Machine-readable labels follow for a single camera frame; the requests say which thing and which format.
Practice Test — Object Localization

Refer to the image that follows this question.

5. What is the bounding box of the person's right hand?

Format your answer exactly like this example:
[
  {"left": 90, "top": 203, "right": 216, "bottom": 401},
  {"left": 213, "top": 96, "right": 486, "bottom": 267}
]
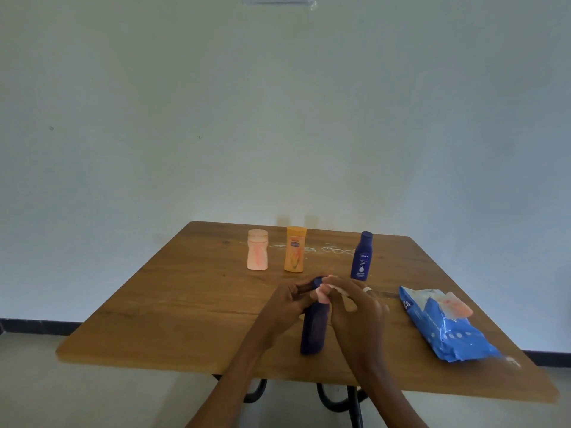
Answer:
[{"left": 327, "top": 276, "right": 392, "bottom": 376}]

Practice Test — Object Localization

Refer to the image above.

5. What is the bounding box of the person's left hand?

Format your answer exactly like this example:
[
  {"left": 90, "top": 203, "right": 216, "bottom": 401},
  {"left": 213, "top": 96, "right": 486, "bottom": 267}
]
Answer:
[{"left": 257, "top": 278, "right": 320, "bottom": 351}]

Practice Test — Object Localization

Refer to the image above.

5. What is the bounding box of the white wet wipe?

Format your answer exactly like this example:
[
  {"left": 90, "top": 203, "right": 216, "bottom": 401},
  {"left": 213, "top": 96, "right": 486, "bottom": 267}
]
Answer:
[{"left": 315, "top": 275, "right": 354, "bottom": 304}]

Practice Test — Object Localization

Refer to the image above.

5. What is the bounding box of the dark blue plastic bottle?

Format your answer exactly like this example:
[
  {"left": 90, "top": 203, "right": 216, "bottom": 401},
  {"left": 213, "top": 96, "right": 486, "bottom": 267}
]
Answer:
[{"left": 300, "top": 275, "right": 331, "bottom": 356}]

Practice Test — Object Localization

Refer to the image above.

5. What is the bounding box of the person's right forearm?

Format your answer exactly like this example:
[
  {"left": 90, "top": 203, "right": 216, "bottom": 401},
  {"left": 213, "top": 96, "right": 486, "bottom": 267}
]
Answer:
[{"left": 352, "top": 372, "right": 430, "bottom": 428}]

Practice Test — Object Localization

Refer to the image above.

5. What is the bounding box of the person's left forearm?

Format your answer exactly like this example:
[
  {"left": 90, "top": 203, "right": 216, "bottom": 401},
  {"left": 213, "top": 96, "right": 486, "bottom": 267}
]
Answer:
[{"left": 185, "top": 339, "right": 278, "bottom": 428}]

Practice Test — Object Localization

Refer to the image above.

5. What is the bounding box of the orange lotion bottle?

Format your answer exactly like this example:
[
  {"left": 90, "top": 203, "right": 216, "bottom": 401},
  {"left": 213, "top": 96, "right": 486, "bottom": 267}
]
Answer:
[{"left": 284, "top": 226, "right": 308, "bottom": 273}]

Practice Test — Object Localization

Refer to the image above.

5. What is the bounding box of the blue lotion bottle white label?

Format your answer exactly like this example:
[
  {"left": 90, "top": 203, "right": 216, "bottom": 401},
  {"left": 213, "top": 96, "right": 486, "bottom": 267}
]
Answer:
[{"left": 350, "top": 231, "right": 374, "bottom": 281}]

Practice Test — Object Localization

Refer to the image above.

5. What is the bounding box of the pale pink bottle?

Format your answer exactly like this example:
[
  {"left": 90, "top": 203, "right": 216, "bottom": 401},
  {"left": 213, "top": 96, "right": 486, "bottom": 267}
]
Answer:
[{"left": 247, "top": 229, "right": 269, "bottom": 271}]

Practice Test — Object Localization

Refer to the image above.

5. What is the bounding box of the black metal table base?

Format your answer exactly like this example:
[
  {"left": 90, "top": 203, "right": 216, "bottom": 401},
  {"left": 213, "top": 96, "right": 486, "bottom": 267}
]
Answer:
[{"left": 212, "top": 374, "right": 371, "bottom": 428}]

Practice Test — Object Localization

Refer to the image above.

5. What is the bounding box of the blue wet wipes packet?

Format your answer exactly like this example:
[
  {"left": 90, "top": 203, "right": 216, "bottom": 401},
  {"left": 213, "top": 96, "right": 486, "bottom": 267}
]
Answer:
[{"left": 398, "top": 285, "right": 522, "bottom": 369}]

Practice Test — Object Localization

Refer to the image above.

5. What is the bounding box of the pink wipe sheet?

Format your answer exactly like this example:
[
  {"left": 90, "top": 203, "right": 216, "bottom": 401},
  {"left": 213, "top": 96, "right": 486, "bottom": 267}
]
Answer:
[{"left": 435, "top": 291, "right": 474, "bottom": 320}]

